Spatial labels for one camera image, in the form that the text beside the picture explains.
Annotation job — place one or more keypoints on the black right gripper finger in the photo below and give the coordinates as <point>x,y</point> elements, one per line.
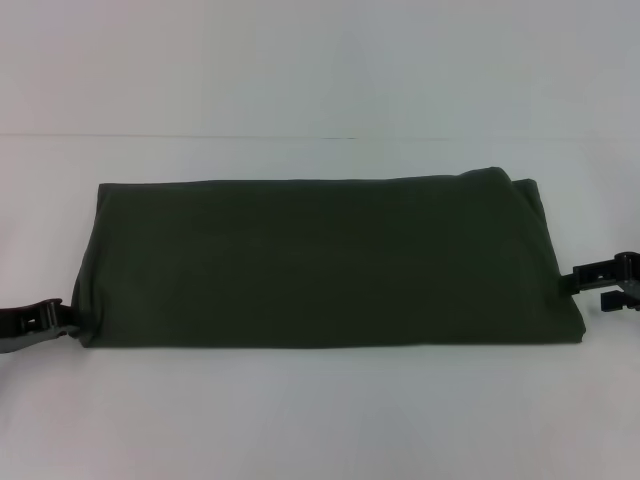
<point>607,272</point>
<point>617,301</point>

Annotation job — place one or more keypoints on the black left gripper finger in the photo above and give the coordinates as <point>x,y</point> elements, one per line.
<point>25,342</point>
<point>35,315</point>

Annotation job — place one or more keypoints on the dark green shirt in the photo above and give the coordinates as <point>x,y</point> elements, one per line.
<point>310,260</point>

